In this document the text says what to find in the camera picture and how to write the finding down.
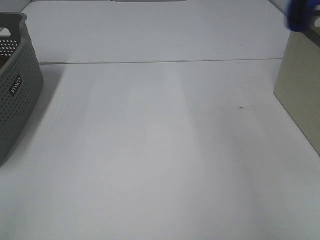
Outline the blue microfiber towel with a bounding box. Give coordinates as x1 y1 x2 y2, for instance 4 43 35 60
286 0 320 33

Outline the grey perforated plastic basket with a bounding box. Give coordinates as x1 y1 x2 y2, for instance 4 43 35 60
0 12 44 163

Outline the beige plastic basket grey rim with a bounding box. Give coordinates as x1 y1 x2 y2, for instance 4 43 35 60
274 16 320 153

